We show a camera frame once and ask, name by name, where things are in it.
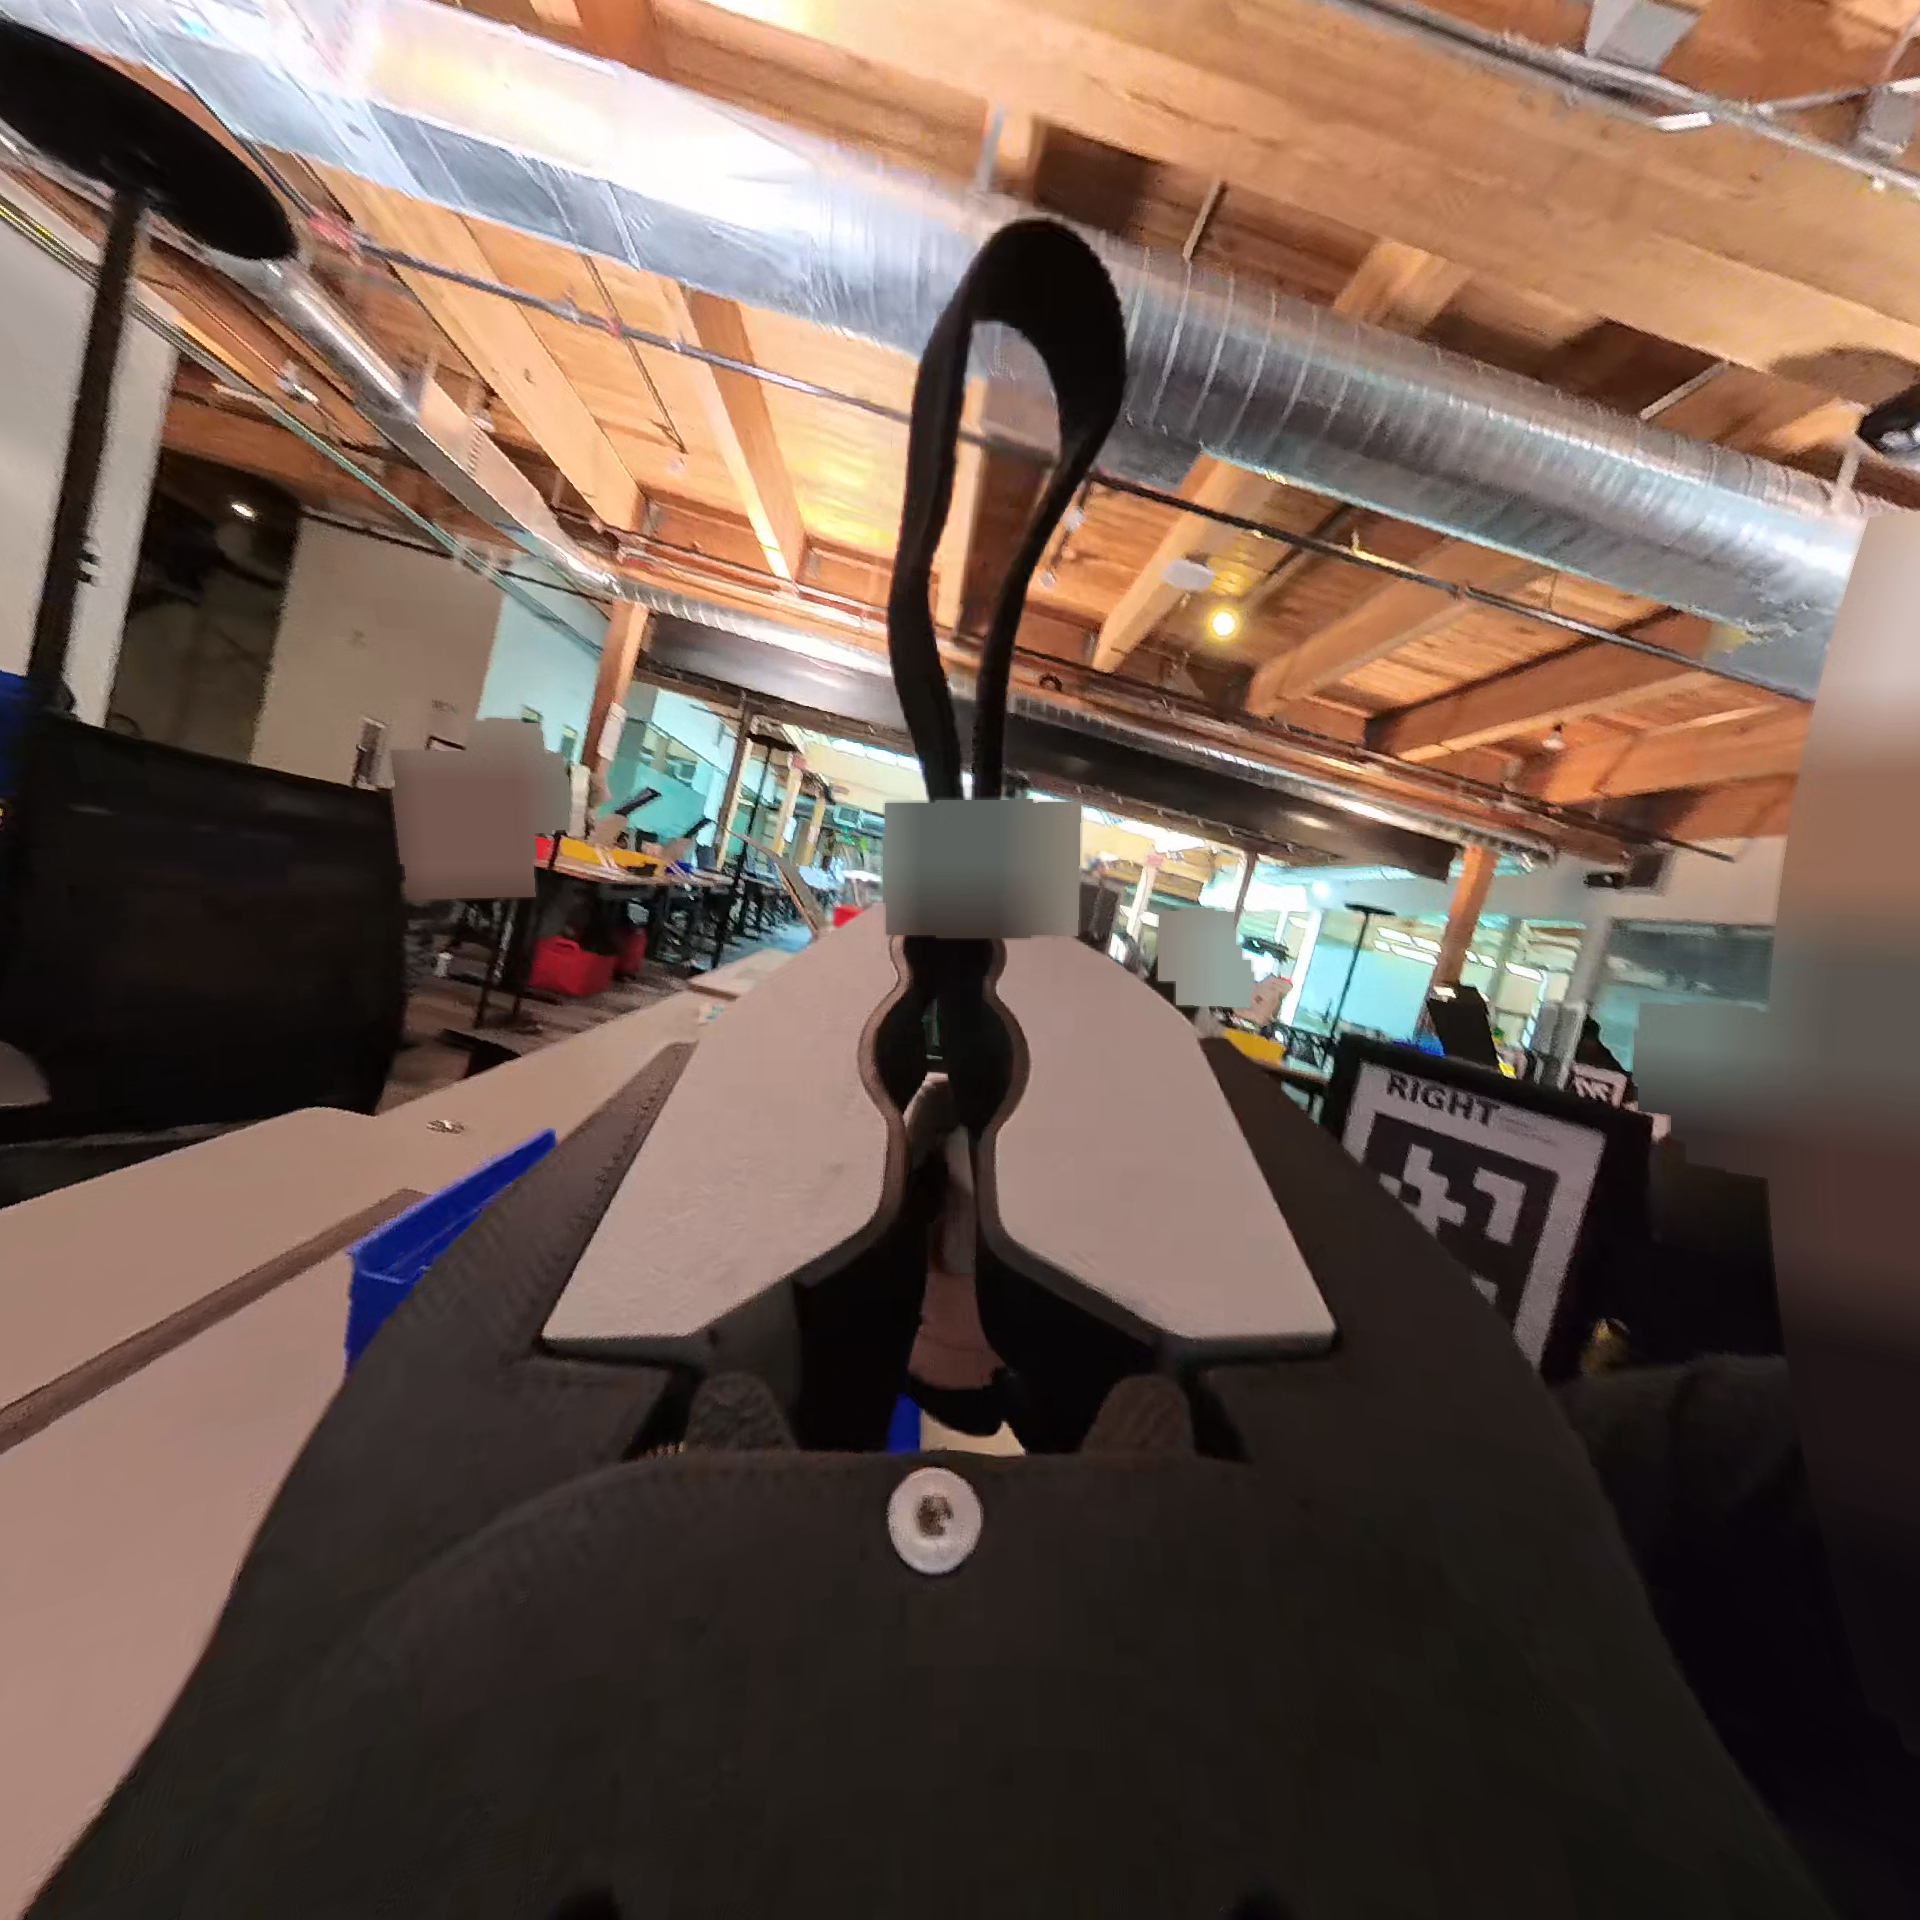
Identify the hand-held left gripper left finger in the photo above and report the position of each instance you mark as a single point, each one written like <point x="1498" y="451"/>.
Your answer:
<point x="747" y="1171"/>

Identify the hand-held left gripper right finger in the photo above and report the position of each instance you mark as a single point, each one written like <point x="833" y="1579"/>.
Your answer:
<point x="1140" y="1185"/>

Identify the blue plastic bin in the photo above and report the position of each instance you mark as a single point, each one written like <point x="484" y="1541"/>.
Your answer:
<point x="418" y="1245"/>

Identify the person's right hand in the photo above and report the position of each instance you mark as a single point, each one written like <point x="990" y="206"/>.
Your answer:
<point x="944" y="1296"/>

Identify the red plastic bin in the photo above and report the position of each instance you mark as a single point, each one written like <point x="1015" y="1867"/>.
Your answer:
<point x="578" y="969"/>

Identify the person's dark clothing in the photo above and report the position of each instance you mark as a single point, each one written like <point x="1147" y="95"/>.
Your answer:
<point x="1680" y="1440"/>

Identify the black office chair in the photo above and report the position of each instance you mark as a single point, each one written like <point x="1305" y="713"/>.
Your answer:
<point x="192" y="914"/>

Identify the large silver ventilation duct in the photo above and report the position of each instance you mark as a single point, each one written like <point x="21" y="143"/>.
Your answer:
<point x="1348" y="407"/>

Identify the ceiling security camera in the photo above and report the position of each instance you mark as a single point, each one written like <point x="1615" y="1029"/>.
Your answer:
<point x="1897" y="427"/>

